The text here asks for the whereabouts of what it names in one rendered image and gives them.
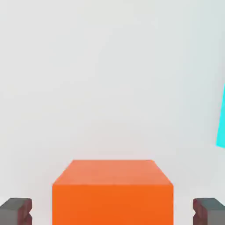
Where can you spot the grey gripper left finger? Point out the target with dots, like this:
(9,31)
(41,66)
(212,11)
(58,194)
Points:
(14,212)

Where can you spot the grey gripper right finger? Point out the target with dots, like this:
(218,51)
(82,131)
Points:
(211,212)

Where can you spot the small orange cube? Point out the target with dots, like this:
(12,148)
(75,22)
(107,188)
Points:
(112,198)

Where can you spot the large cyan box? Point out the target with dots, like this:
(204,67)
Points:
(221,126)

